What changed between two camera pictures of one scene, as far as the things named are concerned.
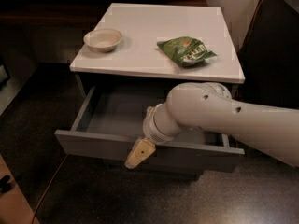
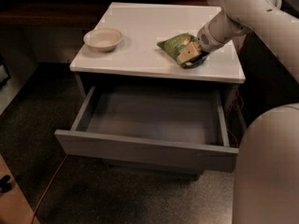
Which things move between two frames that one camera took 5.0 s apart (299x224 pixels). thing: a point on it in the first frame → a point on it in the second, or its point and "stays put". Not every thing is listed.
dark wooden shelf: (68, 12) stays put
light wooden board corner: (14, 207) stays put
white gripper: (151, 129) → (207, 41)
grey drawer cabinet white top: (136, 55) stays put
